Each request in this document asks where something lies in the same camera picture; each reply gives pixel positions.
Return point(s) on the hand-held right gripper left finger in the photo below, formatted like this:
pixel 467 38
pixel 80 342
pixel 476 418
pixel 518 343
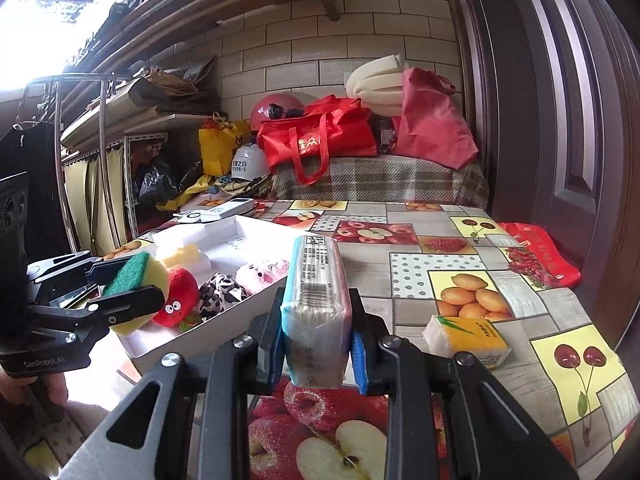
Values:
pixel 272 355

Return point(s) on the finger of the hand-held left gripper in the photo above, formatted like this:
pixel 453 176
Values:
pixel 125 307
pixel 75 265

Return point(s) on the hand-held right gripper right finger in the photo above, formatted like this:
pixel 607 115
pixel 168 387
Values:
pixel 359 360

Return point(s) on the yellow green sponge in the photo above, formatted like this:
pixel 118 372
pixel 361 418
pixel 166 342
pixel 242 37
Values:
pixel 150 270

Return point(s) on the red plush toy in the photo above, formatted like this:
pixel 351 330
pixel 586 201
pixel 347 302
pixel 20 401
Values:
pixel 175 290

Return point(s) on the white cardboard box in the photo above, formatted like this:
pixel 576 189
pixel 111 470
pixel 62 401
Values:
pixel 215 335

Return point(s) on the blue tissue pack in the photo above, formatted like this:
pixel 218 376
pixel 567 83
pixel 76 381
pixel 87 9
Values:
pixel 315 300

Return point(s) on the pink plush toy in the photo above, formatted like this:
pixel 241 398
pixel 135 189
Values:
pixel 255 275

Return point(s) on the cow print cloth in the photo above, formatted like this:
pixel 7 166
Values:
pixel 220 290

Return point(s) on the person's left hand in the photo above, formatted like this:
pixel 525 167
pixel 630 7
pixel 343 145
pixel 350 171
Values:
pixel 20 387

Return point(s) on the white foam sponge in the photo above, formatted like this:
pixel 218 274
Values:
pixel 165 244

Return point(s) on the pale yellow sponge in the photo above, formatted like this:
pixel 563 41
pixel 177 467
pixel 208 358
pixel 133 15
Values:
pixel 182 255

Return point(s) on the beige shelf curtain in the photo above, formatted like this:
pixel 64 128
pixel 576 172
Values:
pixel 115 195

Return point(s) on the yellow tissue pack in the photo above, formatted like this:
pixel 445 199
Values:
pixel 475 337

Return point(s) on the black plastic bag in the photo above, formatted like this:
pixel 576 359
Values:
pixel 157 180

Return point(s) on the fruit print tablecloth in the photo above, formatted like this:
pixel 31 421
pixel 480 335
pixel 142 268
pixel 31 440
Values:
pixel 450 270

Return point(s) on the white remote control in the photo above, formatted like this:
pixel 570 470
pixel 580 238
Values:
pixel 220 208

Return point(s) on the metal shelf rack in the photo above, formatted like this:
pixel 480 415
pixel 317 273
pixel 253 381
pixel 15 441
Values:
pixel 140 140

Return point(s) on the plaid bench cover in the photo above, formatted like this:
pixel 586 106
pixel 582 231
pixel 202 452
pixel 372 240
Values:
pixel 380 180

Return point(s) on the yellow shopping bag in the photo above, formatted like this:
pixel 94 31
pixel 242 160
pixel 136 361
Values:
pixel 215 147

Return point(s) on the flattened cardboard sheets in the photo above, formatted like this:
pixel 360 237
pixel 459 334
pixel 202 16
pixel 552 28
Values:
pixel 150 92

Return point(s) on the white helmet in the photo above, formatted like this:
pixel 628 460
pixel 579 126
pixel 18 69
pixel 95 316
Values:
pixel 247 160

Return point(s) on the red printed plastic bag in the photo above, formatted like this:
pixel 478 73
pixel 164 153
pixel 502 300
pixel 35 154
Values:
pixel 540 250

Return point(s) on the red tote bag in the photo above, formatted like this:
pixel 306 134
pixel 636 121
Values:
pixel 320 140

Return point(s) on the pink helmet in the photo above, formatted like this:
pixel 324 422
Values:
pixel 265 110

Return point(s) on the pink fabric bag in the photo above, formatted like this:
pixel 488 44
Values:
pixel 430 125

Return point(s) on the white foam roll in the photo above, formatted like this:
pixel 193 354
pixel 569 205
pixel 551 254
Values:
pixel 375 85

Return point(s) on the grey metal door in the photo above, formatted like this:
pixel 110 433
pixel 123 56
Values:
pixel 550 110

